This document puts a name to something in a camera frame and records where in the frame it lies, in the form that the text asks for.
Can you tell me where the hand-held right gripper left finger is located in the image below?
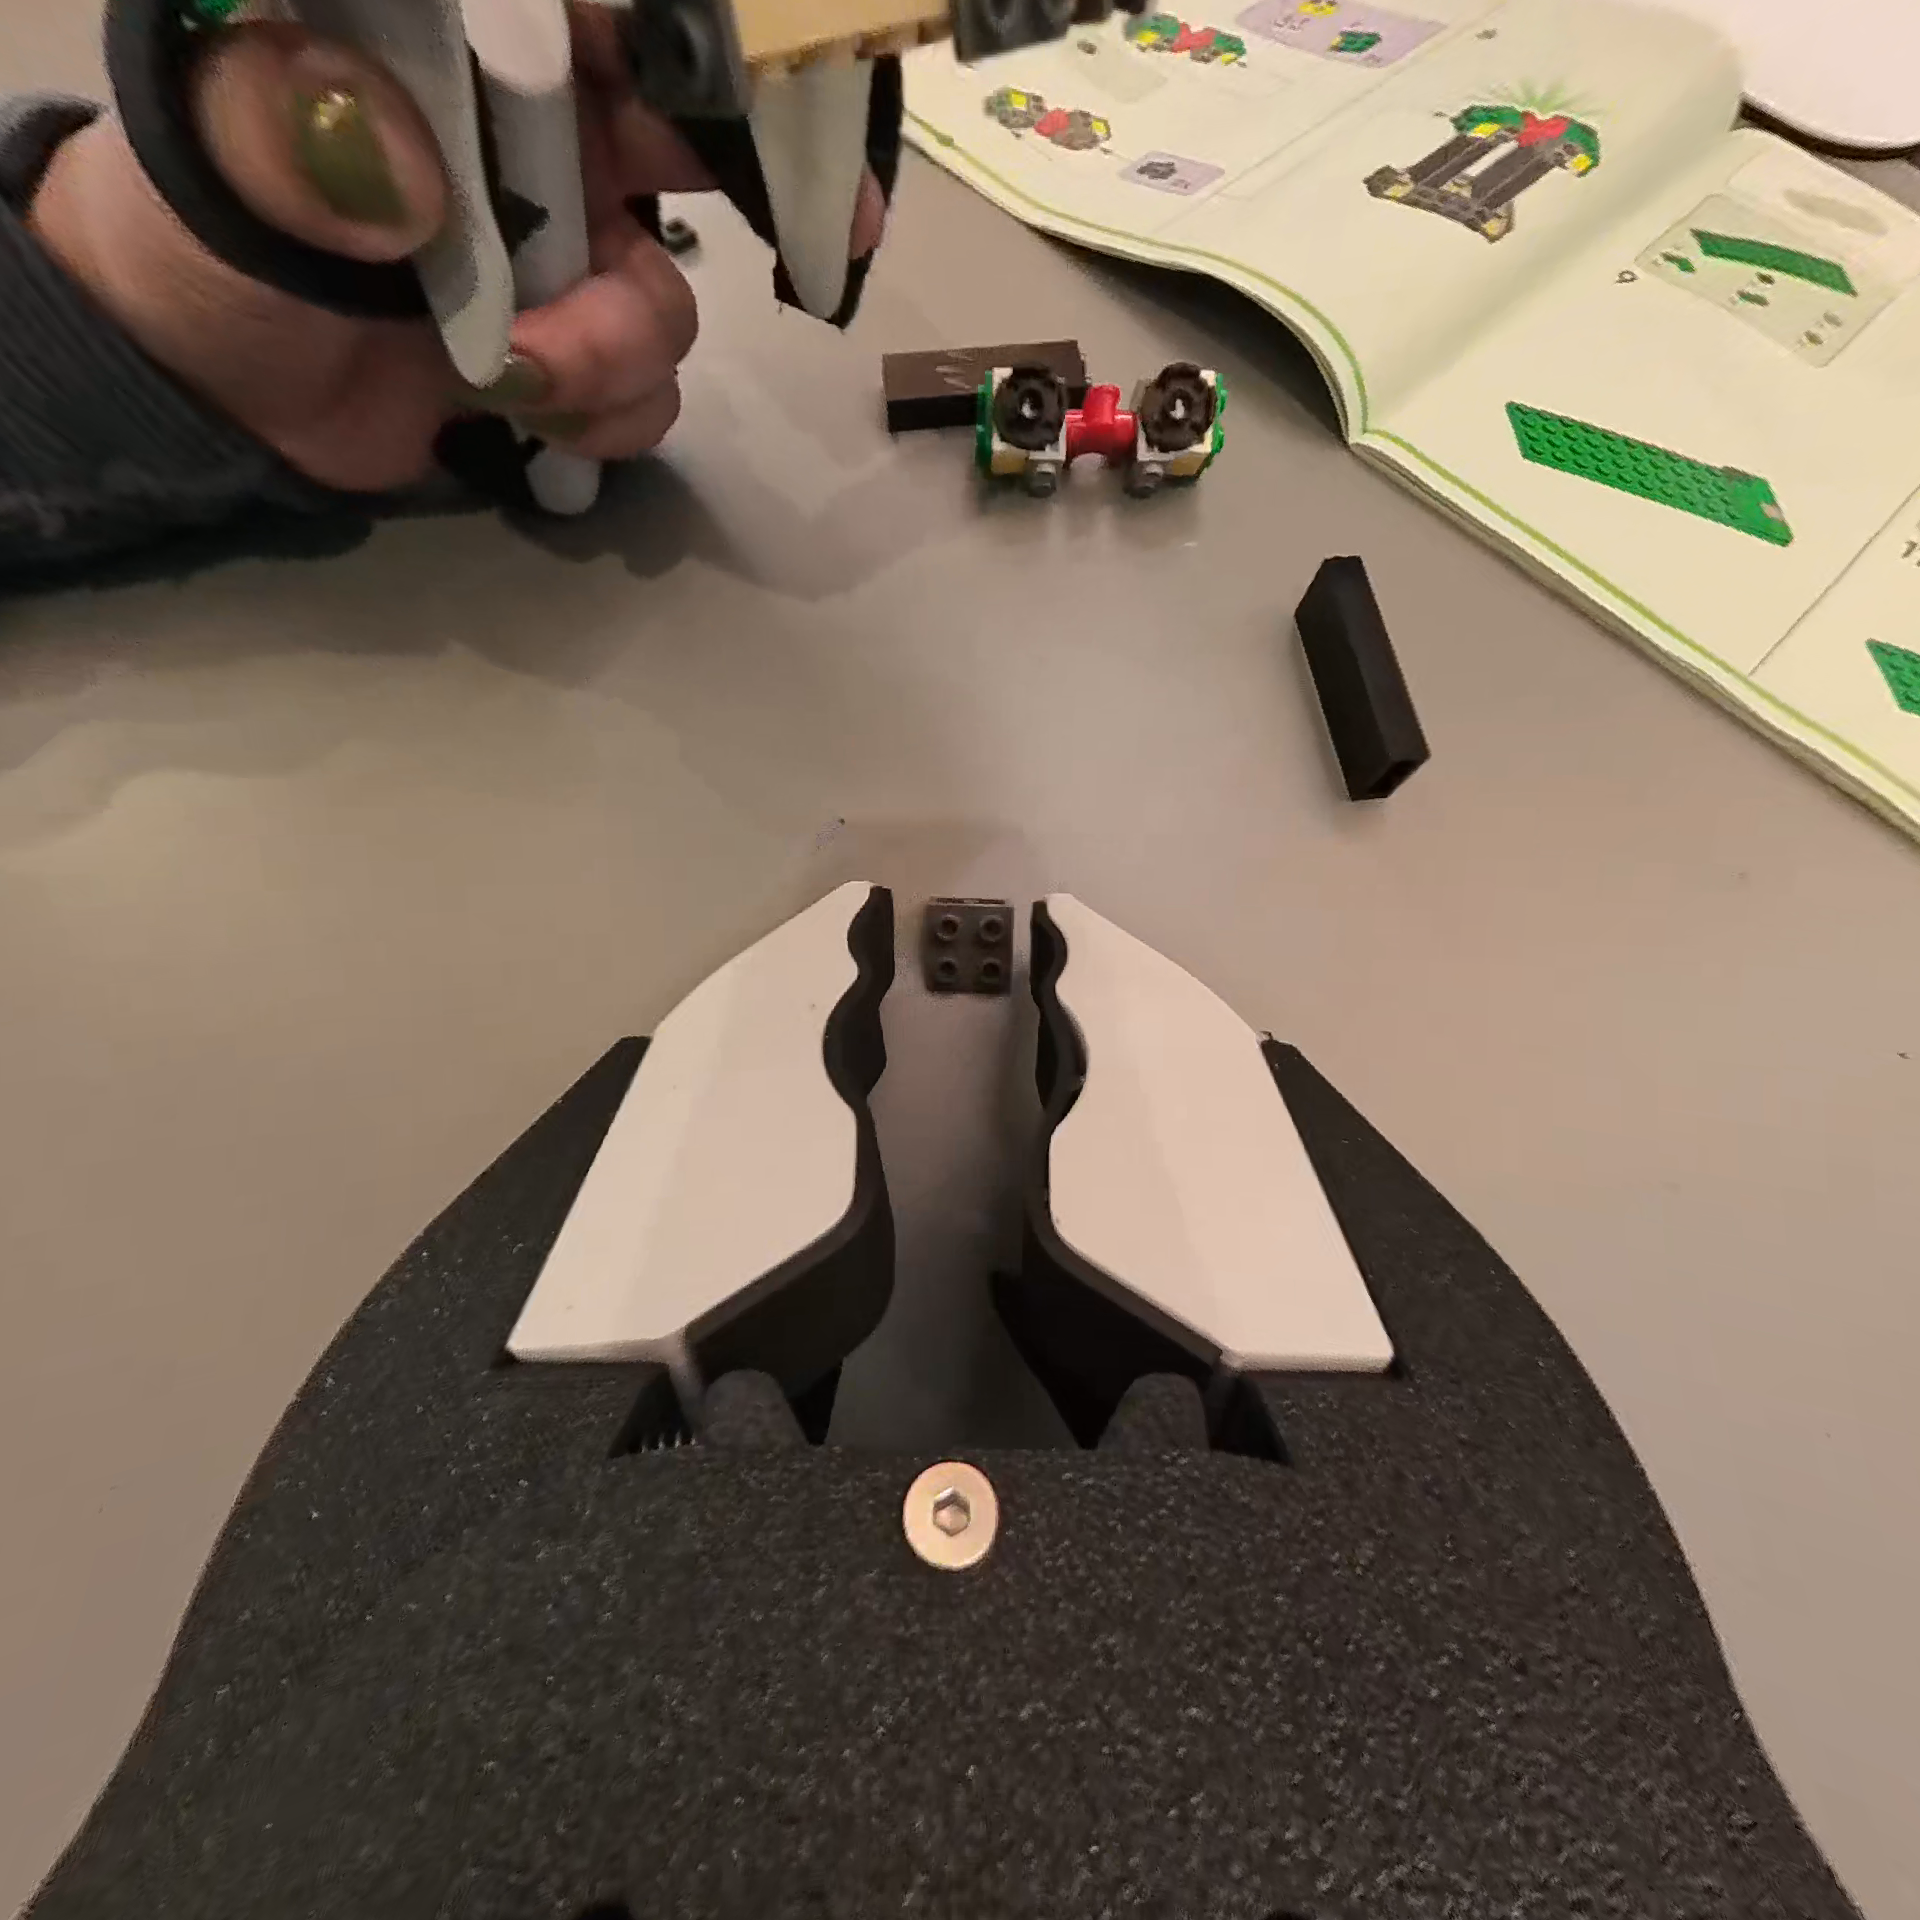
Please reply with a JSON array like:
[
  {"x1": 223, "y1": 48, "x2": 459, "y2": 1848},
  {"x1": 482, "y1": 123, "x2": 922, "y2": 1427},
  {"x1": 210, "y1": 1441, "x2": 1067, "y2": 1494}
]
[{"x1": 507, "y1": 883, "x2": 898, "y2": 1403}]

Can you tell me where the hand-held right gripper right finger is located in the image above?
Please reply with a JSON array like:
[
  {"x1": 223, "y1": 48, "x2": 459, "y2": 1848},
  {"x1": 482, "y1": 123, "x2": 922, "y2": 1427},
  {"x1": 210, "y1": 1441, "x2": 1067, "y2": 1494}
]
[{"x1": 989, "y1": 892, "x2": 1397, "y2": 1377}]

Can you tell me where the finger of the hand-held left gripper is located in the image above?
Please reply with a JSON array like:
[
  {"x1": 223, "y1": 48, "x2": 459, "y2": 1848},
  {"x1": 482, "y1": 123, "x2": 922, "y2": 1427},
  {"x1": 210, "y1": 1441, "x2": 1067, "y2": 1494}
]
[{"x1": 717, "y1": 56, "x2": 907, "y2": 331}]

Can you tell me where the tan and black brick assembly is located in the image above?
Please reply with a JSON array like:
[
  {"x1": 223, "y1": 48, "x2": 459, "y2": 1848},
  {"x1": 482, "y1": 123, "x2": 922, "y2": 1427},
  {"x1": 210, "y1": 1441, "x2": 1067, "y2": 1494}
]
[{"x1": 632, "y1": 0, "x2": 1151, "y2": 126}]

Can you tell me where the small grey 2x2 plate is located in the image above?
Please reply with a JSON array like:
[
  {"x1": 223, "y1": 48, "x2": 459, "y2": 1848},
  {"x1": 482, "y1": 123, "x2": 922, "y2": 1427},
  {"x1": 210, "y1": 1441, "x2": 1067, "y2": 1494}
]
[{"x1": 922, "y1": 901, "x2": 1015, "y2": 993}]

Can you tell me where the person's left forearm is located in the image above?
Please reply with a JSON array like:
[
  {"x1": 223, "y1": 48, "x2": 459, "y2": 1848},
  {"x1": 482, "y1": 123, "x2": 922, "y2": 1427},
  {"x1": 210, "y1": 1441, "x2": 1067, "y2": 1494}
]
[{"x1": 0, "y1": 88, "x2": 393, "y2": 600}]

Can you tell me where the grey desk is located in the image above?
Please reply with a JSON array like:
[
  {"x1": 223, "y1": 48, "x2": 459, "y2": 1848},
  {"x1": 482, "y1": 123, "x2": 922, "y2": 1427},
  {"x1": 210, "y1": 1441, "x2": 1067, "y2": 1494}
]
[{"x1": 0, "y1": 0, "x2": 1920, "y2": 1920}]

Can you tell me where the person's left hand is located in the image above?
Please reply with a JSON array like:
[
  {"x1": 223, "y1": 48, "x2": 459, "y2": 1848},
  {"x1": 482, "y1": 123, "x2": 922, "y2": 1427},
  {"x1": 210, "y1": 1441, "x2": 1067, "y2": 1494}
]
[{"x1": 31, "y1": 36, "x2": 707, "y2": 495}]

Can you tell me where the long black brick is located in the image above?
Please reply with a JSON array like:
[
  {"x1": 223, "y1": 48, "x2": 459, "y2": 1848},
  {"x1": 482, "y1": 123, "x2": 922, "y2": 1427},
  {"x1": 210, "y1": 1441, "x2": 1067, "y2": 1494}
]
[
  {"x1": 1293, "y1": 555, "x2": 1432, "y2": 805},
  {"x1": 883, "y1": 337, "x2": 1088, "y2": 436}
]

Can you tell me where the brick car model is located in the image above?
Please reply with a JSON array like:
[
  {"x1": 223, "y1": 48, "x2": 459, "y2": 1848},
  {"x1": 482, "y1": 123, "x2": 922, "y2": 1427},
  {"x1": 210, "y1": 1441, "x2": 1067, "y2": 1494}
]
[{"x1": 971, "y1": 359, "x2": 1233, "y2": 501}]

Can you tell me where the open instruction booklet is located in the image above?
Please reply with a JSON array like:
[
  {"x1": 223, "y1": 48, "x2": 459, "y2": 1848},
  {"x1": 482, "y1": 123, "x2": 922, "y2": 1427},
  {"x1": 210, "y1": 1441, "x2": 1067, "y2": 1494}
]
[{"x1": 901, "y1": 0, "x2": 1920, "y2": 840}]

